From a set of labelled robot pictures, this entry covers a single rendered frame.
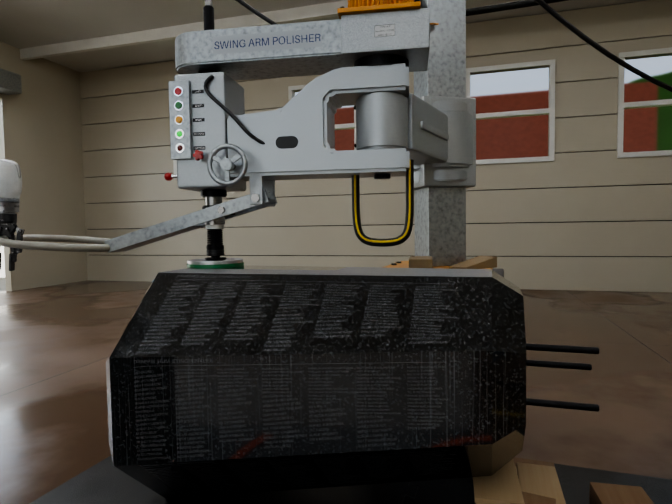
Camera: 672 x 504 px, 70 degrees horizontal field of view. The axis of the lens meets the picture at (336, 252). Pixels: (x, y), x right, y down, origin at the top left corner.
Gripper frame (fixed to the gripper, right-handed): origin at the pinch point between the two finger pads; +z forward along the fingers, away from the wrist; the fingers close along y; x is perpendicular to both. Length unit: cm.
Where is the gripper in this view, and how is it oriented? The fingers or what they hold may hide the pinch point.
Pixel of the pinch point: (5, 262)
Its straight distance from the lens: 237.5
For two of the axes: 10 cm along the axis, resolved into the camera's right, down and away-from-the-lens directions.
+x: -1.1, -0.9, 9.9
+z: -0.7, 9.9, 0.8
